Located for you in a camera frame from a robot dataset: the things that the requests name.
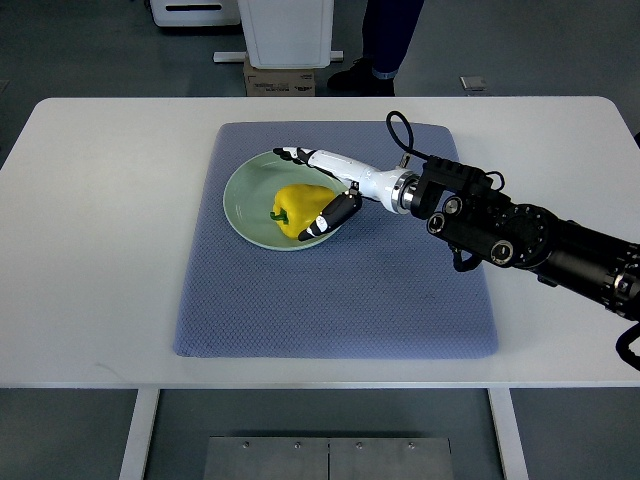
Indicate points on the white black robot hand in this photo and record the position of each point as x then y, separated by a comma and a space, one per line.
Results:
365, 177

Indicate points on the yellow bell pepper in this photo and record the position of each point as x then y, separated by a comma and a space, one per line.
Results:
296, 206

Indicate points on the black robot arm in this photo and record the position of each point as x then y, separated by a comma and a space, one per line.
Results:
480, 223

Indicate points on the grey floor socket plate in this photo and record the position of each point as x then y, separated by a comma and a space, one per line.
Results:
473, 83

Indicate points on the light green plate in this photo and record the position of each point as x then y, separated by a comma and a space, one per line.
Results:
249, 195

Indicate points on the blue-grey textured mat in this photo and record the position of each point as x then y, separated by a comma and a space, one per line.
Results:
381, 287

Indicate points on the person's legs in jeans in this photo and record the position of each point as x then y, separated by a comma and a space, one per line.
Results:
387, 30

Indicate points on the cardboard box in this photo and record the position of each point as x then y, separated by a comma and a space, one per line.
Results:
278, 82

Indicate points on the white machine base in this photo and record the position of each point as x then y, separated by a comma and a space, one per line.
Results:
285, 34

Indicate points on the right white table leg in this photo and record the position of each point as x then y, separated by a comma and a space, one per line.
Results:
507, 434

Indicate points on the white table leg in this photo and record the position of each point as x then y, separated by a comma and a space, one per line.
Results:
507, 434
141, 428

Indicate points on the white cabinet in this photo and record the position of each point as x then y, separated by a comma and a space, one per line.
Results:
184, 13

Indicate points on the left white table leg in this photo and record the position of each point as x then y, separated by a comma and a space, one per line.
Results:
141, 428

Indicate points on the metal base plate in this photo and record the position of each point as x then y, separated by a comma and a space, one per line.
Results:
328, 458

